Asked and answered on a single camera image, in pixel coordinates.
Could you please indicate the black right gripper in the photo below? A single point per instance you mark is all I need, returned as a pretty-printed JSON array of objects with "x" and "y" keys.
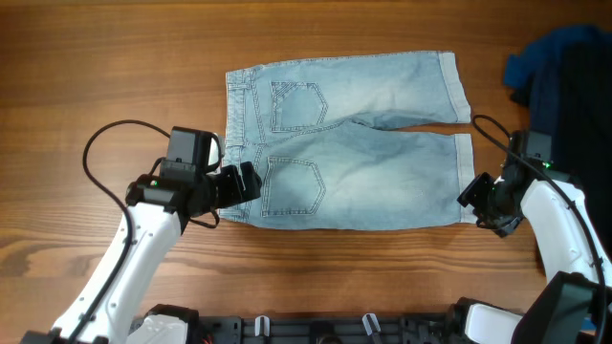
[{"x": 471, "y": 195}]

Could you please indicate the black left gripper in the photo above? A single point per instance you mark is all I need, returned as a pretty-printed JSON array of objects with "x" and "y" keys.
[{"x": 235, "y": 192}]

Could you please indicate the light blue denim shorts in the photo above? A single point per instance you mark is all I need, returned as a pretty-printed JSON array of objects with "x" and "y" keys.
[{"x": 341, "y": 142}]

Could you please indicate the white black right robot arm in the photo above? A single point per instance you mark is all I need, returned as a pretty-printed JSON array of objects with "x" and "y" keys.
[{"x": 575, "y": 305}]

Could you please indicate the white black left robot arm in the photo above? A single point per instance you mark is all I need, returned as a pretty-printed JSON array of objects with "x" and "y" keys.
[{"x": 155, "y": 214}]

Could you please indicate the dark blue shirt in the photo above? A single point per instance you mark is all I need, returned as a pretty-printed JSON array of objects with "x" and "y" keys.
[{"x": 564, "y": 79}]

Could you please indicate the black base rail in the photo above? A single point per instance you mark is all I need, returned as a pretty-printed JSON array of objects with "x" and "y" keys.
[{"x": 365, "y": 329}]

